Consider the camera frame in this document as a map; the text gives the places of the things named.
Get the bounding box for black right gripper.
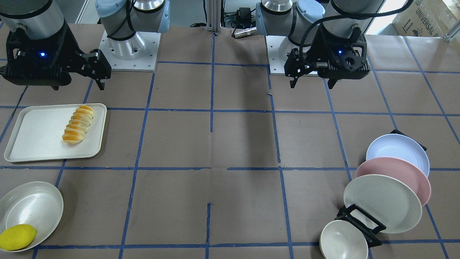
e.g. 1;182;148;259
1;21;112;91

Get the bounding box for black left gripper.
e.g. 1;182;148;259
284;25;370;90

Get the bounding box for yellow striped bread roll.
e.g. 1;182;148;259
62;105;95;144

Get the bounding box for blue plate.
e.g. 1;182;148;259
366;134;430;177

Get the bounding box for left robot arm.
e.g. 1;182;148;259
255;0;382;89

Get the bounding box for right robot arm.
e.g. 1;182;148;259
1;0;170;90

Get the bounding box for pink plate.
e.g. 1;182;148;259
354;157;432;206

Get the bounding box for cream white plate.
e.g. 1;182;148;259
343;175;422;234

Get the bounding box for white rectangular tray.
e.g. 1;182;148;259
4;103;107;162

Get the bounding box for cardboard box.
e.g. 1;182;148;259
392;0;460;37

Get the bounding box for white shallow bowl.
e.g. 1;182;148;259
0;181;64;253

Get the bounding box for black dish rack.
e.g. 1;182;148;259
337;129;409;247

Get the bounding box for small white bowl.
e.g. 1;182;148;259
320;220;368;259

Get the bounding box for yellow lemon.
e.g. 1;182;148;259
0;224;38;251

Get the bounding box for arm mounting base plate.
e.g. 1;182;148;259
266;36;299;76
99;31;162;72

